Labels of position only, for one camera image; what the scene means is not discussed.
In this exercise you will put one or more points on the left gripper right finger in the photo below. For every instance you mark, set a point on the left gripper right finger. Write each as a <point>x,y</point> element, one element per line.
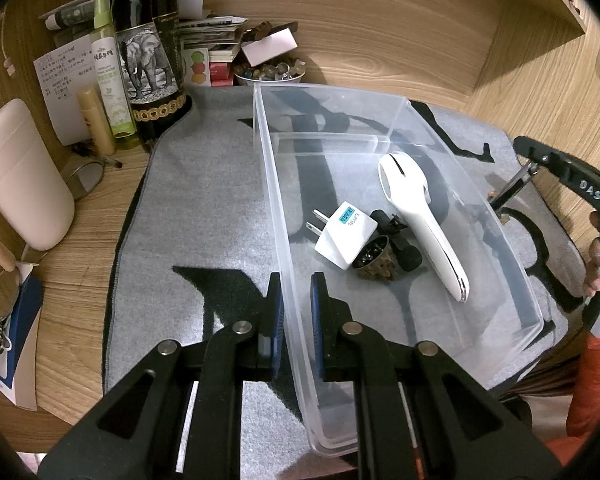
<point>419,415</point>

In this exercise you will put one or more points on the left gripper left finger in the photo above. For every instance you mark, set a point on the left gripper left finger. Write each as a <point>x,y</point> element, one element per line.
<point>177,413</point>

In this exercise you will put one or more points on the clear plastic storage bin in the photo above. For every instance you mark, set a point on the clear plastic storage bin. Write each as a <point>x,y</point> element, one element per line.
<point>321,148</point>

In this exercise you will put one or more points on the orange sleeve forearm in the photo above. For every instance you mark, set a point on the orange sleeve forearm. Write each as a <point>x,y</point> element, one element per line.
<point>584,412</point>

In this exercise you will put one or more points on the person right hand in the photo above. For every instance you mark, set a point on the person right hand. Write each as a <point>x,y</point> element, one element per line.
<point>591,284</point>

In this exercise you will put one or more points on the dark patterned cone cup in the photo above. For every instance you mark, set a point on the dark patterned cone cup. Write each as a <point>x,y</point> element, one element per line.
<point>376,261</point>

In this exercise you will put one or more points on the small black gadget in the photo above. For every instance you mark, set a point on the small black gadget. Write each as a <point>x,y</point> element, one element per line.
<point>407,255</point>

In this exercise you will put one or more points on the grey rug with black letters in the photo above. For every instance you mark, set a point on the grey rug with black letters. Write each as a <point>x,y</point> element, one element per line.
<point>224,204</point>

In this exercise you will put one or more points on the blue white box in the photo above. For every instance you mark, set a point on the blue white box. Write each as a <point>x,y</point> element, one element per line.
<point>18,358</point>

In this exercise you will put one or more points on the white plug adapter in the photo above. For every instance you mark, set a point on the white plug adapter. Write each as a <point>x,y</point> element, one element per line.
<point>343,234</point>

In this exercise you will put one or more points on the white handheld device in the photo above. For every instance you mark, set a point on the white handheld device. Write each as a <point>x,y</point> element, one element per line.
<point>406,188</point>

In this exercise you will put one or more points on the round glass lens mirror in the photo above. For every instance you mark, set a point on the round glass lens mirror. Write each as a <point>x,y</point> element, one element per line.
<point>83,174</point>

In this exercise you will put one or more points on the beige lip balm tube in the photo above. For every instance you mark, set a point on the beige lip balm tube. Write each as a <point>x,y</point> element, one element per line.
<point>96,120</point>

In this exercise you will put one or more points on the white bowl of trinkets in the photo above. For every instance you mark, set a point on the white bowl of trinkets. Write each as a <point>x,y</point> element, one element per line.
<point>282,71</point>

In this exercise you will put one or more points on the white handwritten paper note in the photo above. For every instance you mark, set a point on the white handwritten paper note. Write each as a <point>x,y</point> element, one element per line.
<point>61,74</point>

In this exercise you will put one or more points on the white small cardboard box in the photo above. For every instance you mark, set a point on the white small cardboard box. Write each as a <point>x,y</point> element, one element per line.
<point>271,46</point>

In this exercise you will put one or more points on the stack of books and papers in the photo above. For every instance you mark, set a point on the stack of books and papers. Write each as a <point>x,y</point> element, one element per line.
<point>209,47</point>

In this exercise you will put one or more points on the green white spray bottle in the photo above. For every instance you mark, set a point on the green white spray bottle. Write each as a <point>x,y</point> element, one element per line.
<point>109,77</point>

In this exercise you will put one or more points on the dark wine bottle elephant label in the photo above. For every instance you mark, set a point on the dark wine bottle elephant label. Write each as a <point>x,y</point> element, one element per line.
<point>151,61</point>

